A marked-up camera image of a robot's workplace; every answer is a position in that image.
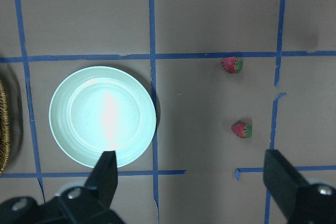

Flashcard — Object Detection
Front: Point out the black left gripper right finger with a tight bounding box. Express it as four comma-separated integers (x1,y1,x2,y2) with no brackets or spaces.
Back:
263,150,312,219

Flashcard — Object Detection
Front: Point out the brown wicker basket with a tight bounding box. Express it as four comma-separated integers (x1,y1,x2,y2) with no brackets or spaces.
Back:
1,80,11,175

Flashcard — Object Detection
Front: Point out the red strawberry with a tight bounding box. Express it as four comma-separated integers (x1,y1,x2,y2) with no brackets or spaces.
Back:
221,57,243,74
231,122,253,139

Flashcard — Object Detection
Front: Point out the light green plate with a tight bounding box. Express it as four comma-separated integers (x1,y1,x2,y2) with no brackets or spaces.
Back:
48,66,156,168

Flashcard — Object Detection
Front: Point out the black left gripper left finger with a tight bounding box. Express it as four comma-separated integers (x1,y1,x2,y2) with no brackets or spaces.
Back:
84,151,118,208

